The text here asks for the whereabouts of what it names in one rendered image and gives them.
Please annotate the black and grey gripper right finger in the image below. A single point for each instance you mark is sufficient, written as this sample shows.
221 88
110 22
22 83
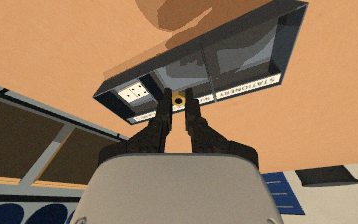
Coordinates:
207 139

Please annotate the brass hex nut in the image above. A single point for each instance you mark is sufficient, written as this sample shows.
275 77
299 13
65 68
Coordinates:
178 98

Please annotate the black rack of labelled bins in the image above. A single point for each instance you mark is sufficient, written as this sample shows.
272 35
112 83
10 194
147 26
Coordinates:
247 54

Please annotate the cream domino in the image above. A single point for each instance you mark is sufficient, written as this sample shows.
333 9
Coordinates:
133 92

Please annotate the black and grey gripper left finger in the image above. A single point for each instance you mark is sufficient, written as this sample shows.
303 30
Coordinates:
151 139

